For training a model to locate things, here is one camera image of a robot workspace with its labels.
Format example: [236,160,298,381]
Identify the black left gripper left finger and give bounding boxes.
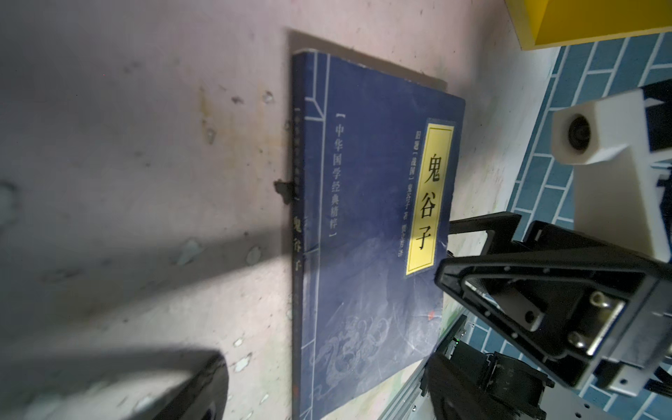
[120,353,229,419]

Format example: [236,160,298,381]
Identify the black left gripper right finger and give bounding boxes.
[426,353,516,420]

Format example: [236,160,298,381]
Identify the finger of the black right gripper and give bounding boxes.
[434,246,672,390]
[450,212,638,257]

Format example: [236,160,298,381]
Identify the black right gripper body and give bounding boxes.
[593,251,671,397]

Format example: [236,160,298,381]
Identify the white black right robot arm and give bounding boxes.
[425,212,671,419]

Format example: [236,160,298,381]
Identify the navy book right side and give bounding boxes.
[292,50,466,419]

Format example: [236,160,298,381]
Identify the yellow pink blue bookshelf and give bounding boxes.
[506,0,671,51]

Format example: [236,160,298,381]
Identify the aluminium front rail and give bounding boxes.
[377,313,471,420]

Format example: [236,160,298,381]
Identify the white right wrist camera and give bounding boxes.
[551,80,671,263]

